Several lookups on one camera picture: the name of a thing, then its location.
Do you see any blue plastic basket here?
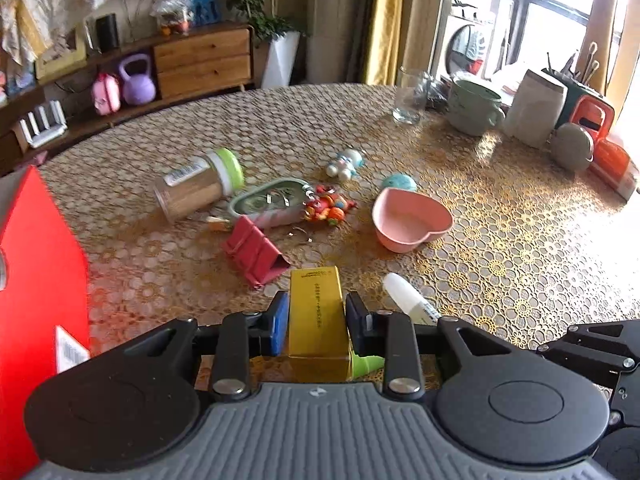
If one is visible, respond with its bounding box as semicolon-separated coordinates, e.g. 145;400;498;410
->
184;0;221;26

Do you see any wooden sideboard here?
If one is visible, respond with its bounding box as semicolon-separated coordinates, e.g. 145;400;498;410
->
0;22;256;177

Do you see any pale green mug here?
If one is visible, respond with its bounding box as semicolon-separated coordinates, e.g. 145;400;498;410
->
446;79;506;137

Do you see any pink toy backpack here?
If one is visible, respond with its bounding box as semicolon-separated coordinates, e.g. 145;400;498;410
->
91;72;123;116

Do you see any red cardboard box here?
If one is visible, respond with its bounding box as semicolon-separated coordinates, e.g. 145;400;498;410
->
0;165;92;480

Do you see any white tube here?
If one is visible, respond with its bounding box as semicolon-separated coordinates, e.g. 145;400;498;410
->
382;273;444;327

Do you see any white router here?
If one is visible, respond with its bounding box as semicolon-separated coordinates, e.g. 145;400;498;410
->
17;99;69;149

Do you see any wooden picture frame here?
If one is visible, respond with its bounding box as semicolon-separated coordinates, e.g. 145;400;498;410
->
33;34;89;81

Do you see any colourful toy keychain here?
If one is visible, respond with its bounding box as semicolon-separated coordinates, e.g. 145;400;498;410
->
302;185;359;226

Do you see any clear jar with green lid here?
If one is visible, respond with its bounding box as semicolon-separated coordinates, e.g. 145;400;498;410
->
153;148;245;224

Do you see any purple kettlebell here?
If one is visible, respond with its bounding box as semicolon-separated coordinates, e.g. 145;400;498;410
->
117;53;157;106

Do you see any clear drinking glass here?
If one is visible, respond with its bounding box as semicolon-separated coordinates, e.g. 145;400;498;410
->
392;67;434;125

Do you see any yellow curtain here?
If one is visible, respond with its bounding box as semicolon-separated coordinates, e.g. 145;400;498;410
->
362;0;406;86

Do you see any yellow cardboard box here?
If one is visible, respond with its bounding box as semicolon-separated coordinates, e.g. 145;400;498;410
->
286;266;354;384

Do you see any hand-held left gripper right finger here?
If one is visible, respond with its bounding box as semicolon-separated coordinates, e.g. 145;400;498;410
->
345;292;521;396

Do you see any red binder clip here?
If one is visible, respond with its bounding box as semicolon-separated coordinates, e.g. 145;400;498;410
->
221;216;291;289

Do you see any pink heart-shaped bowl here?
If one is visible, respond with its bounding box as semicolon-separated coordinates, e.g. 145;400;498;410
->
372;187;455;254

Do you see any pale green tin case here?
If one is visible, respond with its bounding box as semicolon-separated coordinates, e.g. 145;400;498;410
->
229;178;314;231

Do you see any clear bag with fruit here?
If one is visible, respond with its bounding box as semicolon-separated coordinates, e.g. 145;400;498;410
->
150;0;194;36

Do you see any dark green utensil holder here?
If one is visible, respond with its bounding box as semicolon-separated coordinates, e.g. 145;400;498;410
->
542;41;609;111

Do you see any grey round column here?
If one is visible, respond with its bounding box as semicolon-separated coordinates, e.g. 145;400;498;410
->
305;0;372;86

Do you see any grey round pouch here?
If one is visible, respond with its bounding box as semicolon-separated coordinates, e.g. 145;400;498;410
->
550;122;596;172

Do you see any teal ball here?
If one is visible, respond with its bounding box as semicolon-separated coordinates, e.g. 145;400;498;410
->
382;173;418;193

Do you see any orange handled container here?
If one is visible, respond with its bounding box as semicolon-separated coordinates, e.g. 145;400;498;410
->
569;95;616;142

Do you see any pink flat item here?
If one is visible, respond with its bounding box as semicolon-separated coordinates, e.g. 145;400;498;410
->
14;150;49;169

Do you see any white canister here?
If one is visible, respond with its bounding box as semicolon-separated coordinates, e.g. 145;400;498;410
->
502;68;569;149

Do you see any small green cone cap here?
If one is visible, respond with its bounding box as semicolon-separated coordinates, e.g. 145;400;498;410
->
351;352;386;381

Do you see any white and blue toy figure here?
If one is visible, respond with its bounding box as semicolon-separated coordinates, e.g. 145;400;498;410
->
326;148;365;181

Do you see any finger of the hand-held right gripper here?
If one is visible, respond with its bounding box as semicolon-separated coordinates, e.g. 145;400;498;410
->
537;317;640;388

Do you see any potted plant in white pot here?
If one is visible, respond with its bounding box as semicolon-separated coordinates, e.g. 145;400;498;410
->
207;0;309;90

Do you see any black speaker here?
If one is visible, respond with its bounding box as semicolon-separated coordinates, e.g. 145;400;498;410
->
95;12;121;54

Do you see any white washing machine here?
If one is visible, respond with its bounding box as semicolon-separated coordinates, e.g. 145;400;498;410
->
432;0;497;81

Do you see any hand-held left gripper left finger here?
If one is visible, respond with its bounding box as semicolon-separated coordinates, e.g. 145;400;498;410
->
122;292;291;402

